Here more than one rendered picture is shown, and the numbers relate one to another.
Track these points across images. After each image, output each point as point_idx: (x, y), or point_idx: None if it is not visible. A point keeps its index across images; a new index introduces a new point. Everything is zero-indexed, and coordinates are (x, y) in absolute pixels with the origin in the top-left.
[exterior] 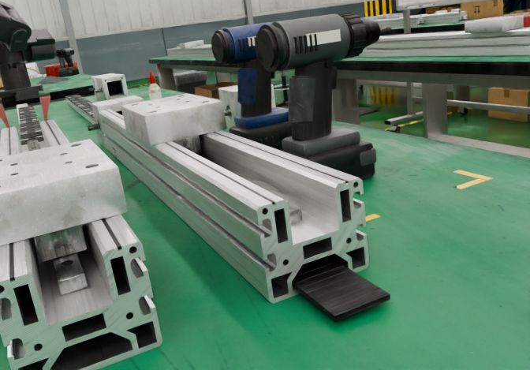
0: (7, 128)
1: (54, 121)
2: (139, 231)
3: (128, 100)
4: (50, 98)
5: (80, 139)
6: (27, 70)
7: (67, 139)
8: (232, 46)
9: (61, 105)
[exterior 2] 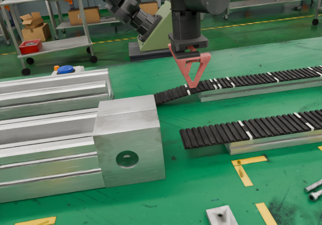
0: (105, 70)
1: (93, 88)
2: None
3: (98, 122)
4: (178, 62)
5: (215, 123)
6: (186, 21)
7: (230, 112)
8: None
9: None
